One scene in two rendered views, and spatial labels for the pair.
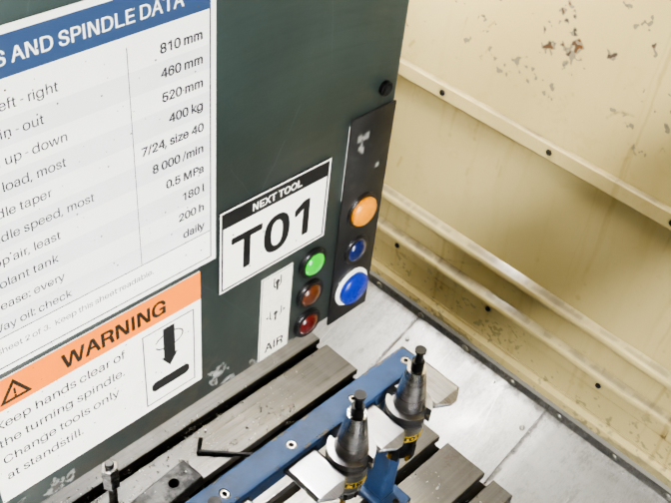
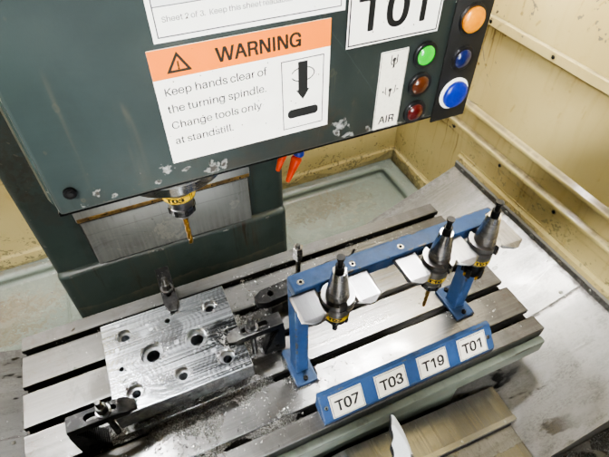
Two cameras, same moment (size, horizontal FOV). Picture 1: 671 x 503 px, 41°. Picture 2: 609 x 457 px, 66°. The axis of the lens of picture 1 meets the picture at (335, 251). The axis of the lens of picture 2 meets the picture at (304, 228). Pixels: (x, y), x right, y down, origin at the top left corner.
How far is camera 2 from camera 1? 0.25 m
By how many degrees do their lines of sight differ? 19
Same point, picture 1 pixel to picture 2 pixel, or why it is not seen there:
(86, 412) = (236, 111)
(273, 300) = (389, 77)
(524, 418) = (564, 286)
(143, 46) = not seen: outside the picture
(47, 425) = (205, 109)
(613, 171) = not seen: outside the picture
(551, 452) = (578, 312)
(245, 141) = not seen: outside the picture
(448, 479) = (502, 307)
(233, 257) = (359, 16)
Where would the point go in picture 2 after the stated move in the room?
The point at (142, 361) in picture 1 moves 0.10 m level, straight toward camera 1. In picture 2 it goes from (280, 85) to (256, 153)
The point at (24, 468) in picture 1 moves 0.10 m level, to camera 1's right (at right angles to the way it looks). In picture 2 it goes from (188, 140) to (288, 170)
